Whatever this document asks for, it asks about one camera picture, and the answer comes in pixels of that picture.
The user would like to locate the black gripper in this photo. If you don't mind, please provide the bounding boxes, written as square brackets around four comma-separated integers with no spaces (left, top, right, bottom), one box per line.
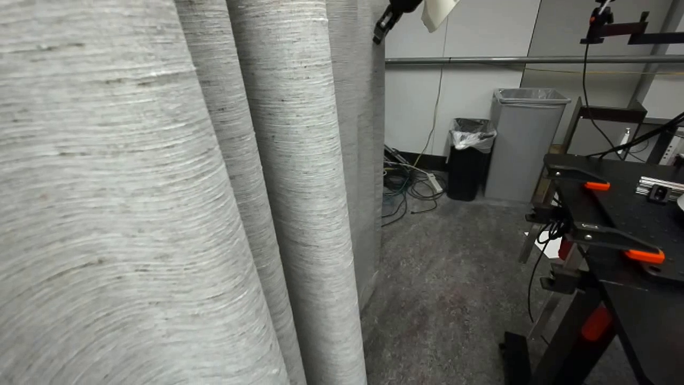
[371,0,425,46]

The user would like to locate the grey woven curtain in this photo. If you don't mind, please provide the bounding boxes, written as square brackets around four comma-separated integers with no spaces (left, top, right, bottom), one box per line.
[0,0,389,385]

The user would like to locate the white trash bag liner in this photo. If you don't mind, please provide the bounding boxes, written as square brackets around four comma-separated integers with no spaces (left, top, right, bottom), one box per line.
[449,114,499,154]

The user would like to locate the white power strip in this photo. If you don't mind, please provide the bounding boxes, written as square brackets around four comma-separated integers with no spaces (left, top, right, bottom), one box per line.
[424,169,447,196]

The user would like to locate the small black trash can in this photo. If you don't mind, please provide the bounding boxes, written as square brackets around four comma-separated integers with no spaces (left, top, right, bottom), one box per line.
[445,114,499,203]

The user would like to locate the grey rectangular trash bin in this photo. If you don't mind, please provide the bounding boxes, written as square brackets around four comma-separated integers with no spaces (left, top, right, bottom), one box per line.
[484,86,581,204]

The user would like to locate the white paper sheet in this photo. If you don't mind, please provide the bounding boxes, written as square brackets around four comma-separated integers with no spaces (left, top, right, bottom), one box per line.
[533,226,567,260]

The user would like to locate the white device on table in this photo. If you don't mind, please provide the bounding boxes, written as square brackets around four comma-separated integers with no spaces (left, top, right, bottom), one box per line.
[633,172,684,204]

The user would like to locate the black work table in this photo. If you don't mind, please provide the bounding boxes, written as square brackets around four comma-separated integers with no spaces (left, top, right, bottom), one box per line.
[499,151,684,385]

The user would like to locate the thin white wall cable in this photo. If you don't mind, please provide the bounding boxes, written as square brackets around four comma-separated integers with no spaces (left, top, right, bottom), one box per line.
[417,29,452,162]

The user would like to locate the grey horizontal metal rail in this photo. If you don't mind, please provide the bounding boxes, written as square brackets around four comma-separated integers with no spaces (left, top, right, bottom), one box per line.
[383,52,684,75]

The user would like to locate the tangled floor cables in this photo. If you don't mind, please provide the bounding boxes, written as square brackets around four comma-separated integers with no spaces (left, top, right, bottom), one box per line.
[380,142,449,231]

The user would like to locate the black hanging camera cable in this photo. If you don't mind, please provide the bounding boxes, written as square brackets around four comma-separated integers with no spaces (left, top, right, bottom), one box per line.
[578,39,625,155]

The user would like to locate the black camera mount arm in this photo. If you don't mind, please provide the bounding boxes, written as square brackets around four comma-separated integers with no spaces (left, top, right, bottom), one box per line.
[580,0,684,46]

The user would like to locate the black metal frame stand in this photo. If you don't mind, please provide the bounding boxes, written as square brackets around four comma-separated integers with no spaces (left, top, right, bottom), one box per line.
[561,103,649,155]

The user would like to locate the black clamp with orange handle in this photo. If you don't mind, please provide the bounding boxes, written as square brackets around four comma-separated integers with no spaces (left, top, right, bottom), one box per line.
[545,159,613,194]
[569,220,670,268]

